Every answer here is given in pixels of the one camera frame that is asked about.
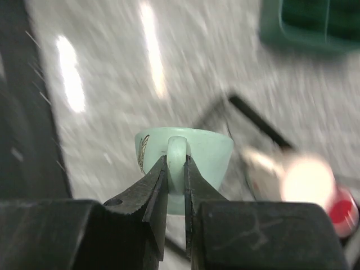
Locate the black wire dish rack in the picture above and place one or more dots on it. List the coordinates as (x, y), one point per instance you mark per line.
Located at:
(244, 108)

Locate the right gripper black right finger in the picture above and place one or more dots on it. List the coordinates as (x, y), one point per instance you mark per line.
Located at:
(223, 234)

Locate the green divided organizer tray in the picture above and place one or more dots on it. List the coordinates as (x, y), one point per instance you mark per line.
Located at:
(326, 27)

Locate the red enamel mug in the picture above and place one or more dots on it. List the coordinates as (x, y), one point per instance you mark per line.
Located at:
(344, 213)

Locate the mint green teacup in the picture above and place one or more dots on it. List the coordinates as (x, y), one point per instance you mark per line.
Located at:
(209, 150)

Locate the cream floral mug green inside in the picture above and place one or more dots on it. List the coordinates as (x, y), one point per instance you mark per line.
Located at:
(295, 177)

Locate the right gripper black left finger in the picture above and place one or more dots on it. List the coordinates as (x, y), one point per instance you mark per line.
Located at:
(126, 232)

